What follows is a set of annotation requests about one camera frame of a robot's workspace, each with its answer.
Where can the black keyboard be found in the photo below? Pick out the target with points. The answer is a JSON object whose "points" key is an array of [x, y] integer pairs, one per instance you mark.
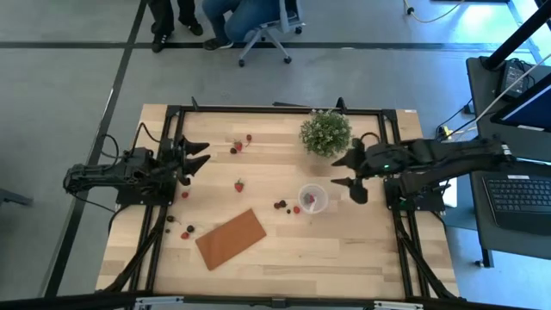
{"points": [[521, 202]]}

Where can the person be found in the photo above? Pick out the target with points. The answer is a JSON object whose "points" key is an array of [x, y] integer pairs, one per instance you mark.
{"points": [[161, 17], [241, 21]]}

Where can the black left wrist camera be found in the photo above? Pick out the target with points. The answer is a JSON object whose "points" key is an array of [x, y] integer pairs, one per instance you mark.
{"points": [[140, 155]]}

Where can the red cherry with stem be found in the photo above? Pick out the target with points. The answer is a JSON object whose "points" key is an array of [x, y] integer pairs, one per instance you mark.
{"points": [[249, 138]]}

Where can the dark cherry with stem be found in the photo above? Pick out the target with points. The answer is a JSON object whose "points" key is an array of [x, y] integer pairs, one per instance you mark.
{"points": [[171, 218]]}

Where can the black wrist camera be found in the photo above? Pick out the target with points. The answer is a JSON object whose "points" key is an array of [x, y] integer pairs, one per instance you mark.
{"points": [[406, 153], [140, 155]]}

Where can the white flat plate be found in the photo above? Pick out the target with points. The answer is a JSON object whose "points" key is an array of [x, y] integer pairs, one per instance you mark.
{"points": [[450, 194]]}

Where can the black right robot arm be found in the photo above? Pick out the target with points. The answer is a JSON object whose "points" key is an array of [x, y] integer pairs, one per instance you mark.
{"points": [[456, 157]]}

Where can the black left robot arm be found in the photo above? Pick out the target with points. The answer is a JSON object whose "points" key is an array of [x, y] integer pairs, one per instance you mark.
{"points": [[103, 174]]}

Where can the orange folded cloth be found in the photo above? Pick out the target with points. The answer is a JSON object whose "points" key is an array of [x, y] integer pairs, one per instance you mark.
{"points": [[230, 239]]}

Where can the green potted plant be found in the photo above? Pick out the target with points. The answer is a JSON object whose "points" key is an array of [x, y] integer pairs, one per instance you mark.
{"points": [[326, 133]]}

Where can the grey furniture leg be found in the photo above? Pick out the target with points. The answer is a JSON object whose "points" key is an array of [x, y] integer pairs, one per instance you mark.
{"points": [[13, 197]]}

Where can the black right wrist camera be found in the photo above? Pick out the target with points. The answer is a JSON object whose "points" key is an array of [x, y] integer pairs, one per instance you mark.
{"points": [[406, 153]]}

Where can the grey office chair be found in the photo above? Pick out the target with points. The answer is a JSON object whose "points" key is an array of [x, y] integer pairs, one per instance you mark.
{"points": [[284, 17]]}

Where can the black slanted post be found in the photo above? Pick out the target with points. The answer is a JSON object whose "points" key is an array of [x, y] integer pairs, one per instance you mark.
{"points": [[516, 36]]}

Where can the clear plastic tub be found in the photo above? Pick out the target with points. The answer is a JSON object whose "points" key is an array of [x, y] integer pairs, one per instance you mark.
{"points": [[320, 189]]}

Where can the black monitor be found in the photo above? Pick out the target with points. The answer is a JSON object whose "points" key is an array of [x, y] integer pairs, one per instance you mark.
{"points": [[529, 107]]}

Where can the dark grey desk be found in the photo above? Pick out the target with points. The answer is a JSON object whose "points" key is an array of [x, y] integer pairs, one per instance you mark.
{"points": [[475, 215]]}

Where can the black gantry beam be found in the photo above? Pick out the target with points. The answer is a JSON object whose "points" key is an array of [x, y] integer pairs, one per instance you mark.
{"points": [[275, 303]]}

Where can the black power device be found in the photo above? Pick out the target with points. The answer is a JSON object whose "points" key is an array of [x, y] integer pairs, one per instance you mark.
{"points": [[514, 79]]}

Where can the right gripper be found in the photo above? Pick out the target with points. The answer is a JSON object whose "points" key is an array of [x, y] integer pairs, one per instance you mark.
{"points": [[375, 160]]}

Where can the red strawberry green leaves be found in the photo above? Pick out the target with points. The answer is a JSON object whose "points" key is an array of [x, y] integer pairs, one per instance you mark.
{"points": [[308, 199], [239, 186], [238, 145]]}

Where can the yellow power plug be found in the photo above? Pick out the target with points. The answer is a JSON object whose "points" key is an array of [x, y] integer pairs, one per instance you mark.
{"points": [[445, 131]]}

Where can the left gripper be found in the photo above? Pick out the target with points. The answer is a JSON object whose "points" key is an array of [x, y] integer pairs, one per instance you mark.
{"points": [[170, 157]]}

